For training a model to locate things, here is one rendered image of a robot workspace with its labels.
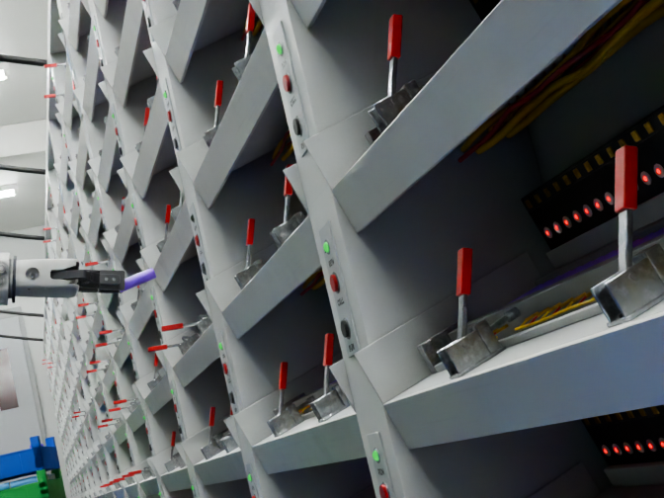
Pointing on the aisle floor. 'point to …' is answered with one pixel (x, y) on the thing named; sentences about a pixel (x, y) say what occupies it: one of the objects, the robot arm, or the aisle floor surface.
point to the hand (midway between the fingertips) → (111, 282)
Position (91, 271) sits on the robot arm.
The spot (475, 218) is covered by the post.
